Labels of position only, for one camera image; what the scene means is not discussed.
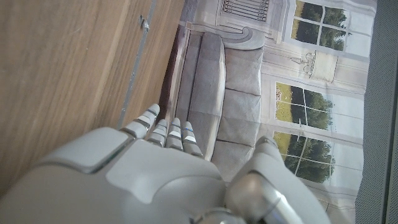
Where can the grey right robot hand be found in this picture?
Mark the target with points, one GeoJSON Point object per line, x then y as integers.
{"type": "Point", "coordinates": [149, 180]}

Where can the printed living room backdrop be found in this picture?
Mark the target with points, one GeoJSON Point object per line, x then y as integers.
{"type": "Point", "coordinates": [242, 77]}

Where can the small metal table screw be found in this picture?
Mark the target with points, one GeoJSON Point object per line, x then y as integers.
{"type": "Point", "coordinates": [143, 23]}

